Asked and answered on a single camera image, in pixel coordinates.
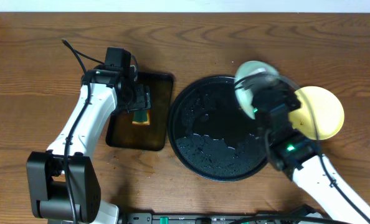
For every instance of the green and orange sponge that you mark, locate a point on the green and orange sponge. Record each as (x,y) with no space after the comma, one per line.
(141,117)

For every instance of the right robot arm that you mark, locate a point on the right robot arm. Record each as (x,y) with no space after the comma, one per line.
(305,164)

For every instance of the black rectangular tray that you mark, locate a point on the black rectangular tray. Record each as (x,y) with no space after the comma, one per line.
(122,133)

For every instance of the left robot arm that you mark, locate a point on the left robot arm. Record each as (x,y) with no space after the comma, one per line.
(63,184)

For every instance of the yellow plate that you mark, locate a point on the yellow plate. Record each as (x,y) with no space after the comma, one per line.
(327,109)

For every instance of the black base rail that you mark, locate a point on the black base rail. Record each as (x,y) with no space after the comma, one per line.
(149,218)

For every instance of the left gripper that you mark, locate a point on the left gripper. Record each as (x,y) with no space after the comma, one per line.
(142,101)

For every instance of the black round tray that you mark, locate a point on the black round tray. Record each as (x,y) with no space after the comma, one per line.
(211,135)

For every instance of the light blue plate front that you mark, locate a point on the light blue plate front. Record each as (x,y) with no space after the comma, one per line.
(250,78)

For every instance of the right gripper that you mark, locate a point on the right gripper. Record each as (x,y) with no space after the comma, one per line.
(283,91)

